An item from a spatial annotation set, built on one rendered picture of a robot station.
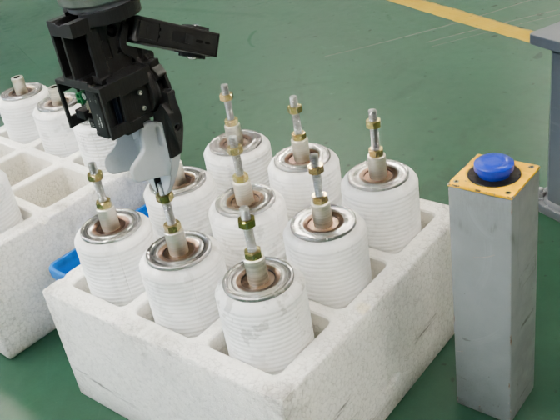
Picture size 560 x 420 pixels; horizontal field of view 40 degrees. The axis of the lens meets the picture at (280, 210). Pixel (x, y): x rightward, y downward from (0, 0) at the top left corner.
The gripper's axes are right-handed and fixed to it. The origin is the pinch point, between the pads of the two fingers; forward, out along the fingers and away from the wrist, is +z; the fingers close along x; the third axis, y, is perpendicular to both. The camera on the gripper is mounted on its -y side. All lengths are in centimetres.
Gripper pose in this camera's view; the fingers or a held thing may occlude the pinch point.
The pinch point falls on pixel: (165, 177)
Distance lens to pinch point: 84.7
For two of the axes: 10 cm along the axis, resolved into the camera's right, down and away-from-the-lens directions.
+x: 7.5, 2.4, -6.1
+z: 1.5, 8.5, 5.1
